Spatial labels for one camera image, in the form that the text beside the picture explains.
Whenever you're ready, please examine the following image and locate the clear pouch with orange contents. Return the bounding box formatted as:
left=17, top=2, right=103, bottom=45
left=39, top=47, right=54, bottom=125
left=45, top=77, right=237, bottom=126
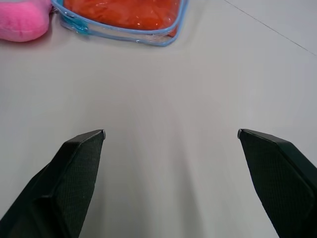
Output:
left=51, top=0, right=191, bottom=48

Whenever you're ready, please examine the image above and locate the pink plush toy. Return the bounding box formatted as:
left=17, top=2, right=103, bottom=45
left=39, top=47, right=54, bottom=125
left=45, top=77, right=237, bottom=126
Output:
left=0, top=0, right=54, bottom=43

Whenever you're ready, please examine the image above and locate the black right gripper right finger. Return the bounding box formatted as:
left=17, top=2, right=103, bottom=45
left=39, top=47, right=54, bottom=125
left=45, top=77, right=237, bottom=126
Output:
left=237, top=128, right=317, bottom=238

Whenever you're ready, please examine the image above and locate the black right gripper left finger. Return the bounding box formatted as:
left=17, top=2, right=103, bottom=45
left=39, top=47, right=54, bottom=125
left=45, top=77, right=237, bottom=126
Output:
left=0, top=129, right=106, bottom=238

